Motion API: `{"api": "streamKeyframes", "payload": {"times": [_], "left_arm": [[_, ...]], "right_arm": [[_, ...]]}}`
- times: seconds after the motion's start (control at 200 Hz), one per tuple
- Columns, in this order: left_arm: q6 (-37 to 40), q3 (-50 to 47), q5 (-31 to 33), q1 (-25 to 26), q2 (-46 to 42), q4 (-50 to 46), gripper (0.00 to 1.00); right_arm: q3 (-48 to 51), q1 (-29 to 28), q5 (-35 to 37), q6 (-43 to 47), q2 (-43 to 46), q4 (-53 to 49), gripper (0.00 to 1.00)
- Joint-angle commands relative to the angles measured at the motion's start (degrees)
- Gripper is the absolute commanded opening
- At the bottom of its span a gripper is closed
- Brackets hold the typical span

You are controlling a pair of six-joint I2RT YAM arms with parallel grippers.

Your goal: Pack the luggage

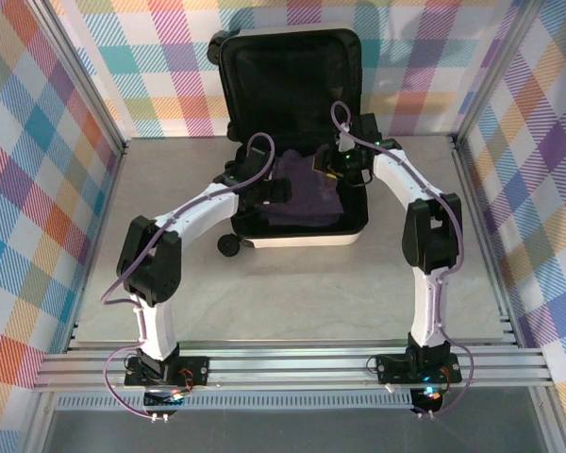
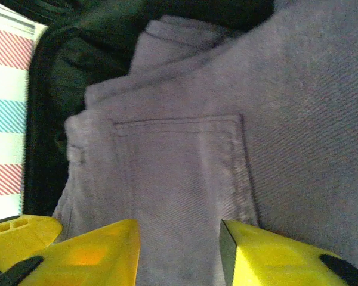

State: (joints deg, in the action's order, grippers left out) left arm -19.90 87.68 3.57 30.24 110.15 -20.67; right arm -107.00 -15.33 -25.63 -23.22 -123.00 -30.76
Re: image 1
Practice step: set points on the purple garment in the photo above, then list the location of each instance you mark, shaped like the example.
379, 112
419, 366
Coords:
306, 198

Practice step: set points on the white hard-shell suitcase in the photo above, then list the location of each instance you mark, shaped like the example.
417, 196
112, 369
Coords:
287, 71

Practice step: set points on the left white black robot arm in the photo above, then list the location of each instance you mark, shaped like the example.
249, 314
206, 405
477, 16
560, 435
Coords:
155, 325

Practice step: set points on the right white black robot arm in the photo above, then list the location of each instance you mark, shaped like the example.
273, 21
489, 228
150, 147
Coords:
429, 307

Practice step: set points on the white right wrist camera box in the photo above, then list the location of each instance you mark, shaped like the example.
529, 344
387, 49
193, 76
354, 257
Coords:
345, 140

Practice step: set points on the aluminium table side rail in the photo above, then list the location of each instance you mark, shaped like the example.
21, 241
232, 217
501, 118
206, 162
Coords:
468, 179
104, 212

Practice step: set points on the aluminium frame post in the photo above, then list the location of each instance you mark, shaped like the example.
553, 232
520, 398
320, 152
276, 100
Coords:
80, 71
495, 71

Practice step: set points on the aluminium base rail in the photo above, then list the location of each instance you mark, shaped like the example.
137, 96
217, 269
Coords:
287, 370

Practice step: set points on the aluminium front frame leg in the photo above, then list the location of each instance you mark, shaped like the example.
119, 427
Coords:
34, 443
556, 434

